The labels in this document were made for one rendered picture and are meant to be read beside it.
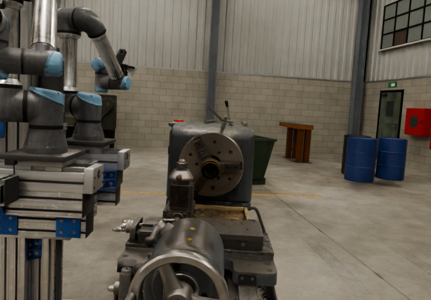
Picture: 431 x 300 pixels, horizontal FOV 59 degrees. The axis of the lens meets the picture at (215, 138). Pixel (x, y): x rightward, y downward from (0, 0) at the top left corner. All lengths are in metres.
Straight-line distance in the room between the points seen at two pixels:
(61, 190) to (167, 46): 10.65
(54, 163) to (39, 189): 0.11
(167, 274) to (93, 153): 1.40
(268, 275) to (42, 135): 0.89
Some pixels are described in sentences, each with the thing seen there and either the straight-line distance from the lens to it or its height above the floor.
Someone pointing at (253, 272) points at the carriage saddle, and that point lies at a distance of 1.14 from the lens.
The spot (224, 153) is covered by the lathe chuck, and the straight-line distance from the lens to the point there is 1.82.
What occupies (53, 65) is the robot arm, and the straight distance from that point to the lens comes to 1.21.
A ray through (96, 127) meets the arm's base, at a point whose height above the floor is 1.22.
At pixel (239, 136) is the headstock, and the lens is 1.97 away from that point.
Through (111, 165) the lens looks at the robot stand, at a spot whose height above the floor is 1.05.
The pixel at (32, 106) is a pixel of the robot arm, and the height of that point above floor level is 1.33.
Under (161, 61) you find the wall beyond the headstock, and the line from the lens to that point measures 11.85.
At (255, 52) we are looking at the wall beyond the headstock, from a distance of 12.32.
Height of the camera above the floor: 1.36
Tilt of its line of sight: 5 degrees down
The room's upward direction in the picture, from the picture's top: 3 degrees clockwise
